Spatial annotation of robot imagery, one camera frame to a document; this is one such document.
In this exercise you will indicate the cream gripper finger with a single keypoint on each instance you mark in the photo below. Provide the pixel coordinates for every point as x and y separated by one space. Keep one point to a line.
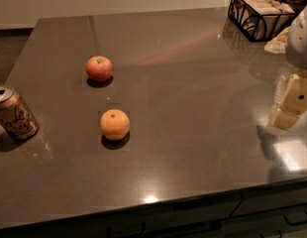
280 89
287 112

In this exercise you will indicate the orange fruit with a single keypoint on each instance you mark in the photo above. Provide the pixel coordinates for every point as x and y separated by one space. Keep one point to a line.
114 124

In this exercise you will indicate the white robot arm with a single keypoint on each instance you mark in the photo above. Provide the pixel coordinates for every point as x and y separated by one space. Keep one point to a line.
296 51

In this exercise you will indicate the red apple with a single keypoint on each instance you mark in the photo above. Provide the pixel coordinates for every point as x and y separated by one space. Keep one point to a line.
99 68

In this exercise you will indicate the crumpled white packet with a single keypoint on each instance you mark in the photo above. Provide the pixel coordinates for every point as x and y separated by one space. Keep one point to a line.
277 44

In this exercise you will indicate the white napkin packets in basket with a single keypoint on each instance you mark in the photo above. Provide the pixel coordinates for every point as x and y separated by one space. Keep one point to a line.
264 10

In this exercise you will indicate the dark cabinet drawers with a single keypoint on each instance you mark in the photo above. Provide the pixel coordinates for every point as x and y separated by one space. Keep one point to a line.
269 211

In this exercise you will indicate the La Croix drink can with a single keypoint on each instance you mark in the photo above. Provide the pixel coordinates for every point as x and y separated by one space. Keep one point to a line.
16 118

